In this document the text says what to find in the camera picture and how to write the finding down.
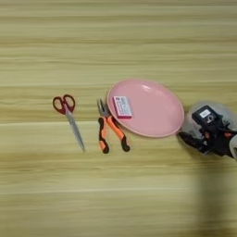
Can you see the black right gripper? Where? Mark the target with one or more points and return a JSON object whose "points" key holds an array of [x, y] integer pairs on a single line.
{"points": [[222, 143]]}

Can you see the clear tape roll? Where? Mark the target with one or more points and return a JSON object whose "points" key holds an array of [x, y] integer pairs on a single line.
{"points": [[189, 123]]}

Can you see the pink oval plate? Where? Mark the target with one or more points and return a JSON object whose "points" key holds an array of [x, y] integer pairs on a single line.
{"points": [[154, 111]]}

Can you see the orange black pliers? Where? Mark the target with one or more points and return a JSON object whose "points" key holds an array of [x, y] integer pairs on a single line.
{"points": [[103, 135]]}

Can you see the pink white eraser box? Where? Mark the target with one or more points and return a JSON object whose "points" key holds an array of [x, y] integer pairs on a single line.
{"points": [[122, 107]]}

